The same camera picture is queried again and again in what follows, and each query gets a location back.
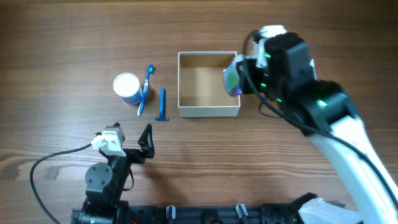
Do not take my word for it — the clear pump spray bottle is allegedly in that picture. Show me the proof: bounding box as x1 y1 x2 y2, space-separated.
223 54 244 97

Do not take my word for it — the white lidded blue jar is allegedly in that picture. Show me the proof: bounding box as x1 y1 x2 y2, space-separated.
113 72 143 105

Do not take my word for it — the blue white toothbrush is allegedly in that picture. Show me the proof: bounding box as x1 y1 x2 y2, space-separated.
137 65 154 116

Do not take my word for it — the white squeeze tube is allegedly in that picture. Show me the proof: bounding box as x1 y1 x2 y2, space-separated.
309 59 317 80

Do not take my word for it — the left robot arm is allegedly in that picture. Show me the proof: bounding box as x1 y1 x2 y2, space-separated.
71 123 155 224

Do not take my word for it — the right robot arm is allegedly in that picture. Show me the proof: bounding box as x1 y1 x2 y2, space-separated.
234 29 397 223

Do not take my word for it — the blue disposable razor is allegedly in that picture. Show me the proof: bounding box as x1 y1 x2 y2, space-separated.
155 88 169 121

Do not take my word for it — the white open cardboard box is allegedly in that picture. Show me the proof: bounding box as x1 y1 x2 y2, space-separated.
178 51 241 118

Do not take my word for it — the right black cable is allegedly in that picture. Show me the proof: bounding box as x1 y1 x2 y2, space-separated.
241 29 398 212

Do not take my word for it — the black cable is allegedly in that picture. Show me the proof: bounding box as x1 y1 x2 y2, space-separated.
29 143 94 224
241 29 398 212

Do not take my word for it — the left black cable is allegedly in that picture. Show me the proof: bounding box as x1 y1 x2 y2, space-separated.
29 143 94 224

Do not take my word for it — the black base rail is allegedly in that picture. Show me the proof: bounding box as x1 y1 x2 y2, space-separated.
71 204 302 224

